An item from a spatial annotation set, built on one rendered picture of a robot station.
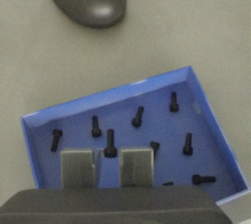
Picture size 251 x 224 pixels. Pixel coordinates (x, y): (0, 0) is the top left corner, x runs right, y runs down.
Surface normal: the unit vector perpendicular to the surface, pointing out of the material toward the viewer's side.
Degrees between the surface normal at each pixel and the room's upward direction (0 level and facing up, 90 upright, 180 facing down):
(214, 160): 0
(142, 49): 0
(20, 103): 0
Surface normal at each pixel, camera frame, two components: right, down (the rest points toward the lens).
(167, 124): 0.01, -0.45
